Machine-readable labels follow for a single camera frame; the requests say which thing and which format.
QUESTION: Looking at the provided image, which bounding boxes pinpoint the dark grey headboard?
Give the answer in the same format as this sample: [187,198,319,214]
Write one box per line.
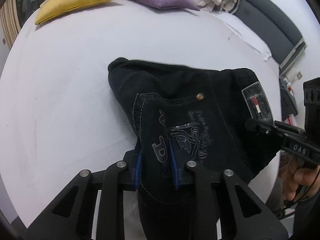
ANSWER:
[234,0,306,75]

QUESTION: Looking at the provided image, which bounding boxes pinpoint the black jeans pant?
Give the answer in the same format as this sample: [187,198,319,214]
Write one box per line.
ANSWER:
[108,58,278,239]

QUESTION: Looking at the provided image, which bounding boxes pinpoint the person right hand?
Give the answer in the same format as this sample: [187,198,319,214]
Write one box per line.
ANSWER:
[281,155,319,201]

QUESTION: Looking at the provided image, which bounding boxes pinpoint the beige curtain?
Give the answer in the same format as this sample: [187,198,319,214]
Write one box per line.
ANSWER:
[1,0,21,49]

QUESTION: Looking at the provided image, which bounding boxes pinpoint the white bed mattress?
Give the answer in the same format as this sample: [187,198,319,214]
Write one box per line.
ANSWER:
[1,0,281,226]

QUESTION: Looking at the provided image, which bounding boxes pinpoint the right forearm dark sleeve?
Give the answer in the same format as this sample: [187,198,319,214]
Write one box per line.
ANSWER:
[291,193,319,240]

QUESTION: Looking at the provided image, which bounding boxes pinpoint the upper wall socket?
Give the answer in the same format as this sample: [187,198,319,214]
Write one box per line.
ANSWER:
[296,72,302,80]

